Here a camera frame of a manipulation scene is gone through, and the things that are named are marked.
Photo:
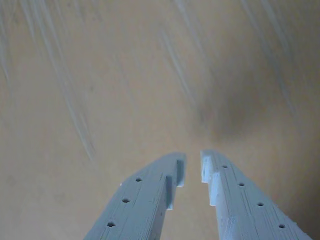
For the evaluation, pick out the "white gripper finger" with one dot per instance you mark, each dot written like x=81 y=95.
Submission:
x=240 y=207
x=142 y=205

